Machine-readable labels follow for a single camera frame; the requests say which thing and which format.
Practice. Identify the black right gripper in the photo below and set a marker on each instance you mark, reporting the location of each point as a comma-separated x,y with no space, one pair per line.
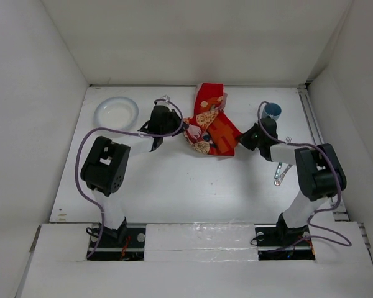
244,138

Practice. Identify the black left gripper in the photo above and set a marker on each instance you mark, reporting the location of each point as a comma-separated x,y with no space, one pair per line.
172,115

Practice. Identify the red patterned cloth placemat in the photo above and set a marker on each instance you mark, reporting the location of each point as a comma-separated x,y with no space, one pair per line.
210,131

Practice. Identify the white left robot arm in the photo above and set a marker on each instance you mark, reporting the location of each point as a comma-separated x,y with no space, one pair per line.
105,166

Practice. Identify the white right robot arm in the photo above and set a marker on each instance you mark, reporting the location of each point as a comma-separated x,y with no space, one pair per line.
298,213

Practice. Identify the blue cup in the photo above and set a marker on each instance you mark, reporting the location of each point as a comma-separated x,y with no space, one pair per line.
272,110

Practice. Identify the silver fork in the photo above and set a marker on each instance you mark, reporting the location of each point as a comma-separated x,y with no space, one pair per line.
288,139

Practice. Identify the white blue-rimmed plate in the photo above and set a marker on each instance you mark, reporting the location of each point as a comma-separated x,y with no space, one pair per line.
116,113

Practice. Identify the silver table knife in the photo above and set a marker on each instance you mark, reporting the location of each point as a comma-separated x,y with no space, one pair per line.
279,174

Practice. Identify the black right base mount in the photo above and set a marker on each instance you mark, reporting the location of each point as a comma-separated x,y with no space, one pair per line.
280,243

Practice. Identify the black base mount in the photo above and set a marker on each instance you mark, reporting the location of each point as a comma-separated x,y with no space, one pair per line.
280,243
127,243

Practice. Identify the aluminium rail on right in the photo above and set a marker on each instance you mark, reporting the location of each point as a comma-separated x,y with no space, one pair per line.
320,175

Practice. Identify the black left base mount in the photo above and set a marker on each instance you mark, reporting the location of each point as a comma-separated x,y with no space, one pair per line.
127,243

